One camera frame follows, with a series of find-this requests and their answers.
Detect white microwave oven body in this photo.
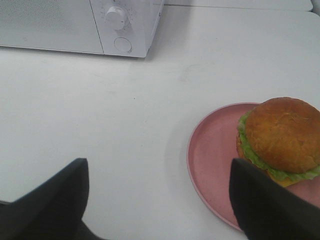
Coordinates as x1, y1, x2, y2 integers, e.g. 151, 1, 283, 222
90, 0, 165, 58

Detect white round door button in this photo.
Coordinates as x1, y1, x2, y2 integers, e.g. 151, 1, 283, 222
114, 37, 132, 53

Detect white microwave door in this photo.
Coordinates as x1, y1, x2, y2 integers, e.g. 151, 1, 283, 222
0, 0, 104, 54

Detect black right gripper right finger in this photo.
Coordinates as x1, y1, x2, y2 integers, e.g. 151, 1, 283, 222
229, 158, 320, 240

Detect burger with lettuce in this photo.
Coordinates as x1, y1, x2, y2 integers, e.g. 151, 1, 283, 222
236, 97, 320, 187

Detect white lower timer knob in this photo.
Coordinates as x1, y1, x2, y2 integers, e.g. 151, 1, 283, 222
105, 6, 128, 31

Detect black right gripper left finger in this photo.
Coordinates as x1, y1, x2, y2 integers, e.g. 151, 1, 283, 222
0, 158, 89, 240

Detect pink round plate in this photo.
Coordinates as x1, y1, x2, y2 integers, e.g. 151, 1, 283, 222
187, 103, 320, 228

